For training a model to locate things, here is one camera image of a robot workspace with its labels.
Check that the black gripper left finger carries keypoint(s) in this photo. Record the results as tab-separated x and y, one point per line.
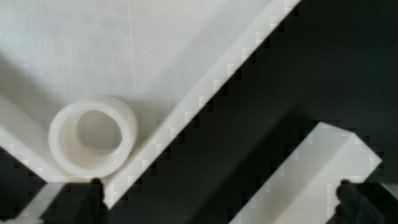
77	207

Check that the white square table top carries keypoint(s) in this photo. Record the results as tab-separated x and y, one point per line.
150	50

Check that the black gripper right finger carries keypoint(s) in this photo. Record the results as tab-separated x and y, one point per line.
367	203

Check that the white U-shaped obstacle wall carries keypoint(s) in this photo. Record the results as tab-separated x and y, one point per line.
295	199

